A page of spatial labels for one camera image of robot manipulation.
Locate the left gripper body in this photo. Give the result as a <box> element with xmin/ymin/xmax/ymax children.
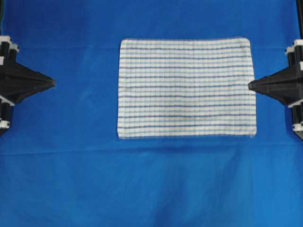
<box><xmin>0</xmin><ymin>35</ymin><xmax>19</xmax><ymax>136</ymax></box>

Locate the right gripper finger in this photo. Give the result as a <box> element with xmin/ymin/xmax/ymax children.
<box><xmin>249</xmin><ymin>86</ymin><xmax>303</xmax><ymax>105</ymax></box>
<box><xmin>248</xmin><ymin>61</ymin><xmax>303</xmax><ymax>88</ymax></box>

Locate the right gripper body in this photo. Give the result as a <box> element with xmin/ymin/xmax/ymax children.
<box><xmin>285</xmin><ymin>39</ymin><xmax>303</xmax><ymax>140</ymax></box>

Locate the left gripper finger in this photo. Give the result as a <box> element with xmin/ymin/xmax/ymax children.
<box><xmin>9</xmin><ymin>60</ymin><xmax>55</xmax><ymax>86</ymax></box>
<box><xmin>9</xmin><ymin>83</ymin><xmax>55</xmax><ymax>104</ymax></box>

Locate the blue striped white towel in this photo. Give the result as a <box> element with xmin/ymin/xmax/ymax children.
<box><xmin>117</xmin><ymin>37</ymin><xmax>257</xmax><ymax>139</ymax></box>

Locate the blue table cloth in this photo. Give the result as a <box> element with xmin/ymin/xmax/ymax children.
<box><xmin>0</xmin><ymin>0</ymin><xmax>303</xmax><ymax>227</ymax></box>

